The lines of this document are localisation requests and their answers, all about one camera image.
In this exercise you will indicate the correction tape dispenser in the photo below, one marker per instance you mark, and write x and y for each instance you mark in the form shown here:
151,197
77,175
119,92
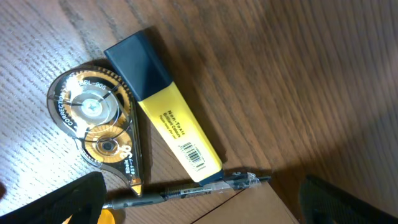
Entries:
96,108

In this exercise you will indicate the yellow adhesive tape roll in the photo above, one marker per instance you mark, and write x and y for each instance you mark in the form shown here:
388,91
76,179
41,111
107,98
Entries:
106,217

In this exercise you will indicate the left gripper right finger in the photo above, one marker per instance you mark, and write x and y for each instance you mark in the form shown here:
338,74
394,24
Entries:
322,202

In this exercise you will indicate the cardboard box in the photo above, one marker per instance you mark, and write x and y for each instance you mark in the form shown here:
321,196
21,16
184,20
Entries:
259,205

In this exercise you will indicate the black ballpoint pen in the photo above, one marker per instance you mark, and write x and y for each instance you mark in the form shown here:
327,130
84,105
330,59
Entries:
234,182

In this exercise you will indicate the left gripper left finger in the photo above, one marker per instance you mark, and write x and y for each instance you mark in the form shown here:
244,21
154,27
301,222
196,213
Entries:
80,201

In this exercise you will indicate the yellow highlighter marker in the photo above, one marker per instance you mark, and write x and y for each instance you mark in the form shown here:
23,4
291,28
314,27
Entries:
137,62

